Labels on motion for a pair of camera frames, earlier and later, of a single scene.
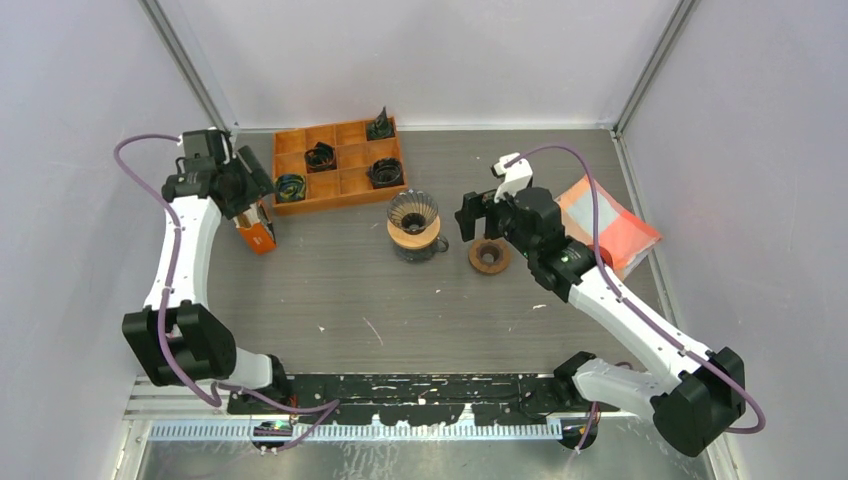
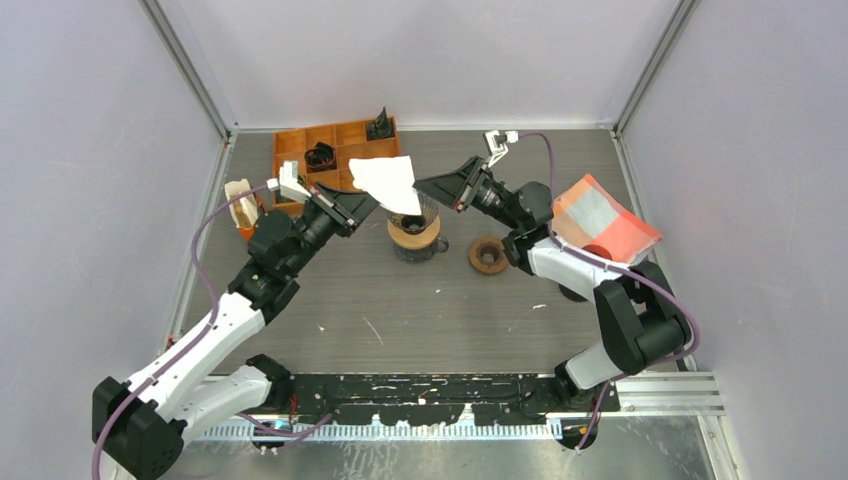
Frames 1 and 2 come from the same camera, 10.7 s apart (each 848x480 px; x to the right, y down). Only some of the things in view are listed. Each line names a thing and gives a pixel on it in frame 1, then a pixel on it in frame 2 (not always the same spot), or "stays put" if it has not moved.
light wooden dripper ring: (415, 241) stays put
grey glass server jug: (421, 254) stays put
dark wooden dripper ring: (489, 256) stays put
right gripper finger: (474, 205) to (456, 188)
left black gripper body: (244, 192) to (321, 225)
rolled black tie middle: (322, 157) stays put
